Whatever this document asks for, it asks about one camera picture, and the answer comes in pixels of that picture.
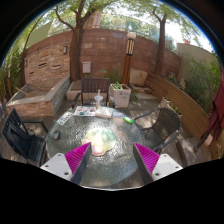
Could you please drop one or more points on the open magazine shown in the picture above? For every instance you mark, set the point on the open magazine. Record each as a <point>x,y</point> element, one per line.
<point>85,111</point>

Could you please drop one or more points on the round glass patio table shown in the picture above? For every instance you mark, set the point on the round glass patio table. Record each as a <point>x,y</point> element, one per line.
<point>112,160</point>

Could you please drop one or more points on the black computer mouse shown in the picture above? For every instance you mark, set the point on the black computer mouse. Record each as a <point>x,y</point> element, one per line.
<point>56,135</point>

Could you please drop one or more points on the tree trunk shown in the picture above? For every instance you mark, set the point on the tree trunk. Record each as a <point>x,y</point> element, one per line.
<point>161,44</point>
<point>82,9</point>

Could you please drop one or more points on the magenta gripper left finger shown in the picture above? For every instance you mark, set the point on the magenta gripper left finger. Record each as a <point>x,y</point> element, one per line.
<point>70,166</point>

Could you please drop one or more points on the green bottle lying down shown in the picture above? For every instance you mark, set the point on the green bottle lying down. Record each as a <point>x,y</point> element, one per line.
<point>128,120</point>

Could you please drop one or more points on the right tree trunk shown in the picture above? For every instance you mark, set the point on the right tree trunk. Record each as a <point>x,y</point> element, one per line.
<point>161,44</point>

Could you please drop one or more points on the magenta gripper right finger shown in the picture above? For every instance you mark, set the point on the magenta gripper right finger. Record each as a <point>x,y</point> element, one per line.
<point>153,166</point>

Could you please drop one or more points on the dark wooden slat chair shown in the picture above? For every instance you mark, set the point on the dark wooden slat chair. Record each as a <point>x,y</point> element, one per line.
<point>94,85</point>

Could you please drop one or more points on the wooden garden lamp post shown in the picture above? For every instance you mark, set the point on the wooden garden lamp post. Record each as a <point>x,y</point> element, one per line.
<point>131,36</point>

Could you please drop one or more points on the beige closed book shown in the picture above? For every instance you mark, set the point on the beige closed book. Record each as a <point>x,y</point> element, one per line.
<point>105,112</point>

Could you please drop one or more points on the plastic cup with straw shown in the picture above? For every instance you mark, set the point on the plastic cup with straw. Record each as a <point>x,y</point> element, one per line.
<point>98,99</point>

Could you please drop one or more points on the white square planter box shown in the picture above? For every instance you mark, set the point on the white square planter box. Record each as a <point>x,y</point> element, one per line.
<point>121,94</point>

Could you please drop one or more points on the small blue booklet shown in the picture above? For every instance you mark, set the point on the small blue booklet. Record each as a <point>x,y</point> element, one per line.
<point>117,114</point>

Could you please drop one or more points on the white wall mailbox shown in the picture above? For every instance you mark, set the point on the white wall mailbox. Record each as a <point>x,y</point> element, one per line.
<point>86,67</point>

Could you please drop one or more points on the round pastel mouse pad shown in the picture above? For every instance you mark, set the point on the round pastel mouse pad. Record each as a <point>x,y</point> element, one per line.
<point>101,139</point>

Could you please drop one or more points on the white printed card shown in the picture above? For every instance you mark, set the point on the white printed card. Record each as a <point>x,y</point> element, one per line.
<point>64,118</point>

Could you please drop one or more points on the brick raised planter bed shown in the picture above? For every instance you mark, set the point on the brick raised planter bed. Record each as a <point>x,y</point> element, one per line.
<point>41,99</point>

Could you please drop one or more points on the black folding chair left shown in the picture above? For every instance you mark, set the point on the black folding chair left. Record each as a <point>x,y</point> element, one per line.
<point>30,146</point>

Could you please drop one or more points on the black wicker chair right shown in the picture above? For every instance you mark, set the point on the black wicker chair right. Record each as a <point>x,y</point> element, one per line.
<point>163,131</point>

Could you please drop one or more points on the left tree trunk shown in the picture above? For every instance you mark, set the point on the left tree trunk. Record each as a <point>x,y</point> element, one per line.
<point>82,9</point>

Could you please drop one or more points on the red folded patio umbrella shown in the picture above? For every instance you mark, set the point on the red folded patio umbrella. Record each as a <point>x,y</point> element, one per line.
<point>216,119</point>

